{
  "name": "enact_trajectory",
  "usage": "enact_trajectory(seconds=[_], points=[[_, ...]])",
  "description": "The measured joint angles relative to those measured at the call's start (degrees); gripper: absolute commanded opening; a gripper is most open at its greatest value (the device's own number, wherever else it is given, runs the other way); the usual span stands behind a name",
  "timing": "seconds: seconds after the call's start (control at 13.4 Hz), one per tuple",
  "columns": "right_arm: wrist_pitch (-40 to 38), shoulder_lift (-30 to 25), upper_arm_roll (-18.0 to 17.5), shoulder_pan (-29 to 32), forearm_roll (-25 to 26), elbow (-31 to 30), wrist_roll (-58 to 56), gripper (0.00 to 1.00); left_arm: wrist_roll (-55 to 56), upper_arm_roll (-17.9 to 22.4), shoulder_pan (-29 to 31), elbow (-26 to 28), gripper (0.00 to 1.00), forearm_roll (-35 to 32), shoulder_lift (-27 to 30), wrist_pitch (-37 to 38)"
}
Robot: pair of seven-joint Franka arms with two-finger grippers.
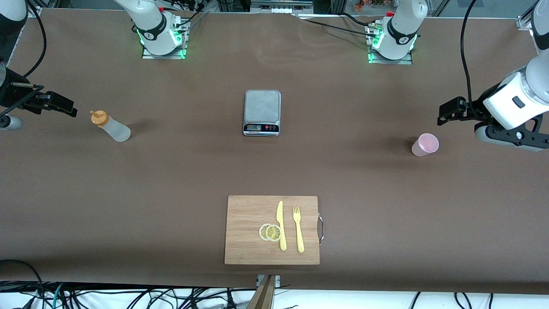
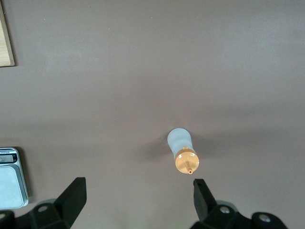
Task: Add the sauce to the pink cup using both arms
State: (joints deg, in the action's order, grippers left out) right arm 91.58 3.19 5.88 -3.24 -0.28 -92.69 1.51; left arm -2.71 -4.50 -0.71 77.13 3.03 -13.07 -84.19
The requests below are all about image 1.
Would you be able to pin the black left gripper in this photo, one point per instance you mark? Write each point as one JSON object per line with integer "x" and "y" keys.
{"x": 473, "y": 112}

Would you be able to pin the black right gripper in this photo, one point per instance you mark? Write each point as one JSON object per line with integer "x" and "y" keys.
{"x": 13, "y": 93}

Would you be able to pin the pink plastic cup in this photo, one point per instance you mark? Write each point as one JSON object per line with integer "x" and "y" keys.
{"x": 424, "y": 146}

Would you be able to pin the translucent sauce bottle orange cap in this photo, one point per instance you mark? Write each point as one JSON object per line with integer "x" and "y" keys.
{"x": 113, "y": 131}

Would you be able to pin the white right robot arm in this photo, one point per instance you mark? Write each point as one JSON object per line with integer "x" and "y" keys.
{"x": 150, "y": 25}

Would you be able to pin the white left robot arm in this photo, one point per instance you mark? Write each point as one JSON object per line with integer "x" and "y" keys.
{"x": 401, "y": 30}

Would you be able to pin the brown table cover sheet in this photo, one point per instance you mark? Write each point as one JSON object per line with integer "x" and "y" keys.
{"x": 128, "y": 193}

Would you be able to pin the silver digital kitchen scale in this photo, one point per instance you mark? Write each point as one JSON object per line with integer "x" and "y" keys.
{"x": 261, "y": 105}

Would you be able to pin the yellow plastic fork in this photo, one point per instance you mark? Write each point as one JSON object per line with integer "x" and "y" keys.
{"x": 300, "y": 238}

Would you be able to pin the yellow plastic knife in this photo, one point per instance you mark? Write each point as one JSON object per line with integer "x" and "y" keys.
{"x": 283, "y": 240}

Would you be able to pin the lemon slice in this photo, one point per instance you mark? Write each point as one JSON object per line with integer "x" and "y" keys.
{"x": 273, "y": 233}
{"x": 262, "y": 232}

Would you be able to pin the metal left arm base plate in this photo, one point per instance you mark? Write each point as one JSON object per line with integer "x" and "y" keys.
{"x": 390, "y": 62}

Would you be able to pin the aluminium frame corner piece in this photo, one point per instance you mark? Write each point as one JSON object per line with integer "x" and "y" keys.
{"x": 33, "y": 12}
{"x": 524, "y": 20}

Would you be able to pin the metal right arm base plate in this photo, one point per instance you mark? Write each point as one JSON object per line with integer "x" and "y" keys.
{"x": 163, "y": 56}

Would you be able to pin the small metal bracket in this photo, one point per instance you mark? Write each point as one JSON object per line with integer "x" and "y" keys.
{"x": 278, "y": 280}

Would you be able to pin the wooden post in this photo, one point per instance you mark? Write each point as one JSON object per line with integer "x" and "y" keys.
{"x": 262, "y": 296}

